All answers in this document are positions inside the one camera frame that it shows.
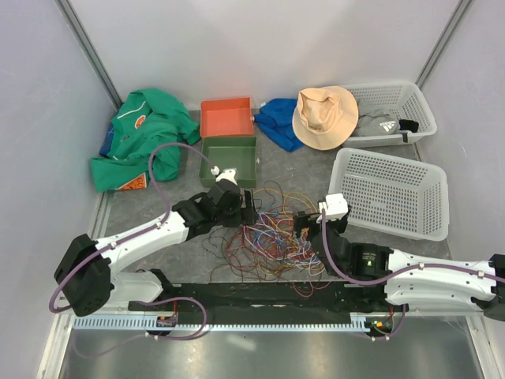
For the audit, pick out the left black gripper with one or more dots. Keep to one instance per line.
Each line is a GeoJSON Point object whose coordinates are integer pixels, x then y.
{"type": "Point", "coordinates": [248, 215]}

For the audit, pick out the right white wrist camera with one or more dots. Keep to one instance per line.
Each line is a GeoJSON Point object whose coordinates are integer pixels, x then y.
{"type": "Point", "coordinates": [334, 206]}

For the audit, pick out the peach bucket hat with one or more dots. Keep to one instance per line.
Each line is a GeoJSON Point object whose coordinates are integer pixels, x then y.
{"type": "Point", "coordinates": [324, 118]}

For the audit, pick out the light blue cable duct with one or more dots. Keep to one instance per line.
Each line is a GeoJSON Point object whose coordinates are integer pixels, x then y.
{"type": "Point", "coordinates": [146, 323]}

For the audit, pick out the green plastic tray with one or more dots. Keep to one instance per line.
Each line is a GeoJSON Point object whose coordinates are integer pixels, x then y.
{"type": "Point", "coordinates": [230, 152]}

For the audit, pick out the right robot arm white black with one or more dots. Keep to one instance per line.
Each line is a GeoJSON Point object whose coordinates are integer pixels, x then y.
{"type": "Point", "coordinates": [405, 279]}

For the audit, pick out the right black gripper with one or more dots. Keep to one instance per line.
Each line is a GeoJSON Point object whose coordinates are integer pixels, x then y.
{"type": "Point", "coordinates": [302, 220]}

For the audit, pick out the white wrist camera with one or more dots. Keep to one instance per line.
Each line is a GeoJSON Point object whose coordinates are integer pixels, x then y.
{"type": "Point", "coordinates": [334, 206]}
{"type": "Point", "coordinates": [229, 174]}

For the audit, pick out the aluminium frame post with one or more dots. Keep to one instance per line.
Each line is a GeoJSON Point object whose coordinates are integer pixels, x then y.
{"type": "Point", "coordinates": [85, 42]}
{"type": "Point", "coordinates": [456, 18]}

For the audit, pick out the near white plastic basket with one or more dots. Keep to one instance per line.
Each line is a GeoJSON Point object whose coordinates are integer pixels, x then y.
{"type": "Point", "coordinates": [393, 195]}

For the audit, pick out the white plastic basket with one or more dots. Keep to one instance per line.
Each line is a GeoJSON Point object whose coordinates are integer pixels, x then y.
{"type": "Point", "coordinates": [393, 195]}
{"type": "Point", "coordinates": [404, 100]}

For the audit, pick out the green jacket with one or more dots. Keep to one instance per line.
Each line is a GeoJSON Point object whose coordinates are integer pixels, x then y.
{"type": "Point", "coordinates": [147, 119]}

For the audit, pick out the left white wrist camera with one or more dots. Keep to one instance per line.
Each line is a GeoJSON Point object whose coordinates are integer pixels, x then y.
{"type": "Point", "coordinates": [229, 174]}

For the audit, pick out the right aluminium frame post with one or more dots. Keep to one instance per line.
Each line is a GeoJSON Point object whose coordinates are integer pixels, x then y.
{"type": "Point", "coordinates": [456, 18]}

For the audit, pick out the blue cloth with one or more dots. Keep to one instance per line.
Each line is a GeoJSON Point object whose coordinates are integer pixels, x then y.
{"type": "Point", "coordinates": [275, 121]}

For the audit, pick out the far white plastic basket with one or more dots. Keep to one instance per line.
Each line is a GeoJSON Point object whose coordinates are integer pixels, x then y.
{"type": "Point", "coordinates": [404, 100]}

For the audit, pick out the grey adidas garment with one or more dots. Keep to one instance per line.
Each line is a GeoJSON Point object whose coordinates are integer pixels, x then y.
{"type": "Point", "coordinates": [379, 122]}

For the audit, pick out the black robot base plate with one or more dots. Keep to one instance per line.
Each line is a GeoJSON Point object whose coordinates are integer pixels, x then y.
{"type": "Point", "coordinates": [248, 303]}

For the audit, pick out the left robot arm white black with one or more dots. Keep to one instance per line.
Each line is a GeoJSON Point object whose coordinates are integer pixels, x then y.
{"type": "Point", "coordinates": [89, 273]}

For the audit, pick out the left aluminium frame post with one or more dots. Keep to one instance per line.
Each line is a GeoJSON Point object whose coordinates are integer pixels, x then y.
{"type": "Point", "coordinates": [85, 42]}

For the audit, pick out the orange plastic tray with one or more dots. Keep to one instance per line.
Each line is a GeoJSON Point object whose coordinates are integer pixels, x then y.
{"type": "Point", "coordinates": [226, 118]}

